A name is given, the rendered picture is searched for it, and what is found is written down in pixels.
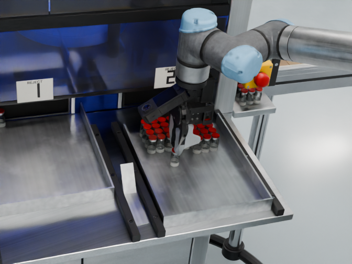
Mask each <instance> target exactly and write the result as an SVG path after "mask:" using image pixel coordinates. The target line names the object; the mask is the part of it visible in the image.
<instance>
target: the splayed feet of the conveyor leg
mask: <svg viewBox="0 0 352 264"><path fill-rule="evenodd" d="M227 242H228V238H224V237H222V236H220V235H217V234H211V235H210V240H209V244H212V245H214V246H217V247H219V248H221V249H222V255H223V256H224V257H225V258H226V259H228V260H231V261H236V260H241V261H243V262H244V263H245V264H263V263H262V262H261V261H260V260H259V259H257V258H256V257H255V256H254V255H252V254H251V253H250V252H248V251H247V250H245V249H244V247H245V245H244V243H243V241H241V246H240V247H239V248H236V249H234V248H231V247H229V245H228V244H227Z"/></svg>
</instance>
